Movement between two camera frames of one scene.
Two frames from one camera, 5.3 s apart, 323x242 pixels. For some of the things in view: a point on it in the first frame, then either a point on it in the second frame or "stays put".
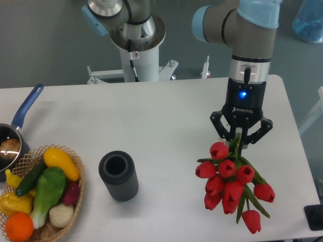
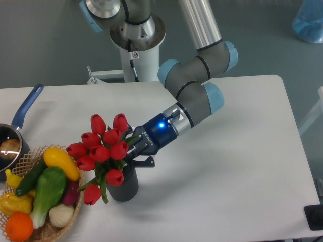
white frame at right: x=316 y=114 stays put
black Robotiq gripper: x=244 y=107 -> x=152 y=136
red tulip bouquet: x=233 y=183 -> x=104 y=151
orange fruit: x=19 y=226 stays put
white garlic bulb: x=60 y=215 stays put
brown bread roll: x=10 y=145 stays put
